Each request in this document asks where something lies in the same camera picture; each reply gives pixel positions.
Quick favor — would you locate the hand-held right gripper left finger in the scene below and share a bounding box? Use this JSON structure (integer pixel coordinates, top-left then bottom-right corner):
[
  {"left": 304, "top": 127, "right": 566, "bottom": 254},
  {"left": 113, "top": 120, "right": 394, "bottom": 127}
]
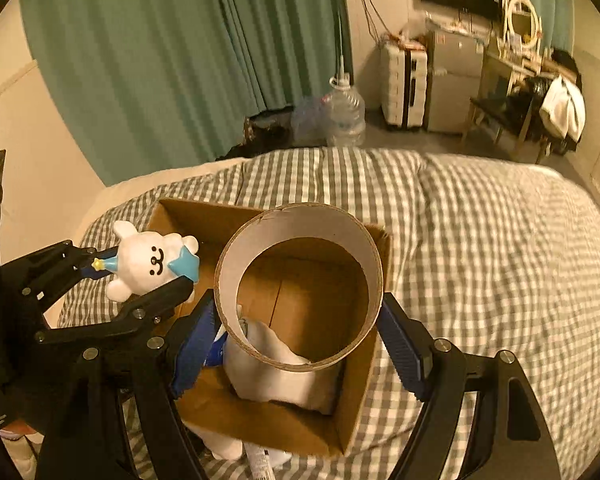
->
[{"left": 35, "top": 292, "right": 219, "bottom": 480}]

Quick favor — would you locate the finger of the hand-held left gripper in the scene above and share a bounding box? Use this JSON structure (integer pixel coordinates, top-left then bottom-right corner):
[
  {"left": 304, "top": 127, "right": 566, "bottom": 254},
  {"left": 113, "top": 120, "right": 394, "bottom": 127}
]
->
[
  {"left": 34, "top": 277, "right": 197, "bottom": 348},
  {"left": 5, "top": 241, "right": 123, "bottom": 307}
]

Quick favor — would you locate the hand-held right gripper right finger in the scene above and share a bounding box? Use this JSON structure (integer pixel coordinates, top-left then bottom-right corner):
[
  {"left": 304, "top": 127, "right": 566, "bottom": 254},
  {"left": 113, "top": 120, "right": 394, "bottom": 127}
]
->
[{"left": 377, "top": 292, "right": 563, "bottom": 480}]

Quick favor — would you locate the white plush toy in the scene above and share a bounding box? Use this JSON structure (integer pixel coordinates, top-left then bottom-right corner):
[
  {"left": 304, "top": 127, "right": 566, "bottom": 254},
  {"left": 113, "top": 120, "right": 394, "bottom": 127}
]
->
[{"left": 105, "top": 220, "right": 201, "bottom": 304}]

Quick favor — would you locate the brown cardboard box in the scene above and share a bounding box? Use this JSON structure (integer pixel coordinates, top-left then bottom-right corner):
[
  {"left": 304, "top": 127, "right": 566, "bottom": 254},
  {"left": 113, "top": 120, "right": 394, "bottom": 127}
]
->
[{"left": 145, "top": 197, "right": 393, "bottom": 458}]

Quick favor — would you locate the cardboard tube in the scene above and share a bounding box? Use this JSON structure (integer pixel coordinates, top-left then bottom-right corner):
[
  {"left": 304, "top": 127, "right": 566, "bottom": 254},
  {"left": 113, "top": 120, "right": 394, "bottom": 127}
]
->
[{"left": 214, "top": 202, "right": 385, "bottom": 373}]

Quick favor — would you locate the blue and white packet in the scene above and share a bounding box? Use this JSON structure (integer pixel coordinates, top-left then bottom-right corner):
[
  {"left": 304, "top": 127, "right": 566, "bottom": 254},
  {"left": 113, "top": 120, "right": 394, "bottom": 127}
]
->
[{"left": 205, "top": 332, "right": 229, "bottom": 368}]

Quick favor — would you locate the white cloth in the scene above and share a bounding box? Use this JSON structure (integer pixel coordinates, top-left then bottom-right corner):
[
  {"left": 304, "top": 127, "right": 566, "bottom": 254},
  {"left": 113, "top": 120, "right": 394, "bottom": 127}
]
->
[{"left": 222, "top": 304, "right": 346, "bottom": 416}]

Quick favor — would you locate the cream bed sheet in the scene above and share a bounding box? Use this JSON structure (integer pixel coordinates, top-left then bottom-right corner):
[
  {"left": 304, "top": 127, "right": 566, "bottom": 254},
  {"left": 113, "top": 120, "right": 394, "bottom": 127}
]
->
[{"left": 0, "top": 156, "right": 253, "bottom": 331}]

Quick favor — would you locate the white plush item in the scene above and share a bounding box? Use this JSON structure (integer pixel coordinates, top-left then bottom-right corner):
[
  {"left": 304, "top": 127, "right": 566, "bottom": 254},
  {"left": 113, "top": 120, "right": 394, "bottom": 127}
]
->
[{"left": 182, "top": 417, "right": 246, "bottom": 462}]

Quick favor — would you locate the grey checked blanket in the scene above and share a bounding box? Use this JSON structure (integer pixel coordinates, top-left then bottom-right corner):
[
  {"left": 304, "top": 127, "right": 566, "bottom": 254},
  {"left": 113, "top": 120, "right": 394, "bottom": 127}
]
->
[{"left": 57, "top": 147, "right": 600, "bottom": 480}]

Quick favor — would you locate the white tube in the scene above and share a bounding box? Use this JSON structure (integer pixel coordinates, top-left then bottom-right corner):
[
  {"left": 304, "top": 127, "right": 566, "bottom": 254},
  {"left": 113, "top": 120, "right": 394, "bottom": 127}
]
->
[{"left": 244, "top": 441, "right": 295, "bottom": 480}]

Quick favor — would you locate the dark bag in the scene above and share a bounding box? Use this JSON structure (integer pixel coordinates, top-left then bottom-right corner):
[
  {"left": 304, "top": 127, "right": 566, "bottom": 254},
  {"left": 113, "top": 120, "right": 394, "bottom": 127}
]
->
[{"left": 214, "top": 111, "right": 302, "bottom": 162}]

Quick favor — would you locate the green curtain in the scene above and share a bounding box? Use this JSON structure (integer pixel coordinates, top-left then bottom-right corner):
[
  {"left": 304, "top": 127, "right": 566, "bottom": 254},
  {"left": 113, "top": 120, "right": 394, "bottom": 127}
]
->
[
  {"left": 507, "top": 0, "right": 577, "bottom": 57},
  {"left": 20, "top": 0, "right": 354, "bottom": 187}
]

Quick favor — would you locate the clear plastic bag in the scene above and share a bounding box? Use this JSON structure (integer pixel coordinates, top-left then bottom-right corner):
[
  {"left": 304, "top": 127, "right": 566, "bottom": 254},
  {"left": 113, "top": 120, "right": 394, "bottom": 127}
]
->
[{"left": 290, "top": 95, "right": 332, "bottom": 147}]

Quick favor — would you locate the large clear water bottle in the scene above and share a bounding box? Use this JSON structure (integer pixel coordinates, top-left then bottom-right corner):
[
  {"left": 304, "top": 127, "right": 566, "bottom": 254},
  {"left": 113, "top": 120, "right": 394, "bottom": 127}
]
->
[{"left": 325, "top": 74, "right": 367, "bottom": 149}]

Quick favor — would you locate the dark chair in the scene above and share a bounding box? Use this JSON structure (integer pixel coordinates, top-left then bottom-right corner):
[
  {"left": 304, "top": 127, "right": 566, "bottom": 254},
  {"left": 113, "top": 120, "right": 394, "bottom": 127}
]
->
[{"left": 461, "top": 94, "right": 557, "bottom": 162}]

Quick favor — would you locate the white suitcase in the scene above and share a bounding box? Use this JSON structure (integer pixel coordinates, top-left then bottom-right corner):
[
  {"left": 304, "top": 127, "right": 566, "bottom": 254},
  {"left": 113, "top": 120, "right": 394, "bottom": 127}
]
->
[{"left": 378, "top": 40, "right": 430, "bottom": 134}]

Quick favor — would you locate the small grey fridge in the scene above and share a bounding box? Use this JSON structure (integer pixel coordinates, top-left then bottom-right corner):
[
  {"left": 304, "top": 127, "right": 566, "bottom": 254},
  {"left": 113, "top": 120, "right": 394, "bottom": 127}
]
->
[{"left": 424, "top": 24, "right": 487, "bottom": 136}]

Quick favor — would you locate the white garment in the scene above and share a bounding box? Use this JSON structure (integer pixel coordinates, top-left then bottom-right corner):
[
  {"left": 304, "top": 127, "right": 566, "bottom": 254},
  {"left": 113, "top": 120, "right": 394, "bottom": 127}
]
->
[{"left": 538, "top": 75, "right": 587, "bottom": 143}]

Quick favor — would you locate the wooden dressing table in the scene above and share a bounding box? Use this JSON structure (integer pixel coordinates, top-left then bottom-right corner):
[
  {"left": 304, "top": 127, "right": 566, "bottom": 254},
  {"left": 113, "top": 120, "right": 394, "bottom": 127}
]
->
[{"left": 479, "top": 40, "right": 581, "bottom": 111}]

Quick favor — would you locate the round white mirror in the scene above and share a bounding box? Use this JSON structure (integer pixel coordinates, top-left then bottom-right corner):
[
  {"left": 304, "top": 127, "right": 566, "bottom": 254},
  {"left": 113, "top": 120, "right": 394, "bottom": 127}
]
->
[{"left": 501, "top": 0, "right": 544, "bottom": 54}]

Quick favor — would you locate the black wall cable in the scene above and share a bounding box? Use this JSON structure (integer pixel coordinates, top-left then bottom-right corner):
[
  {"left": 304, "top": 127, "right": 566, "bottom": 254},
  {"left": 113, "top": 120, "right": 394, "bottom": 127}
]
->
[{"left": 359, "top": 0, "right": 390, "bottom": 45}]

